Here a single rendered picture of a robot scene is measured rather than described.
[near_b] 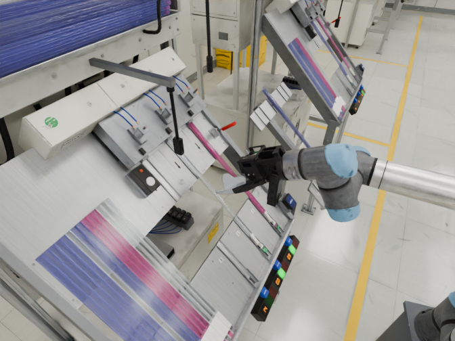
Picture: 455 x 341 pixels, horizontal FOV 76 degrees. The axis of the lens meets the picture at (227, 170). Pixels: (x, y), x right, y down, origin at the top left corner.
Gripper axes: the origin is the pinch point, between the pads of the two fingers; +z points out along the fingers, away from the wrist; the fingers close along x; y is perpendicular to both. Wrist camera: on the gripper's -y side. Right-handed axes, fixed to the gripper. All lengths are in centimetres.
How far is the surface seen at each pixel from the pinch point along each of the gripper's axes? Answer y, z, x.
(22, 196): 25.5, 18.8, 38.6
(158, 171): 10.9, 14.2, 9.9
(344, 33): -50, 79, -451
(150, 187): 10.9, 9.7, 17.4
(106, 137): 26.6, 14.7, 17.0
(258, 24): 31, 22, -92
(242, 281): -29.5, 2.5, 13.5
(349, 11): -22, 66, -451
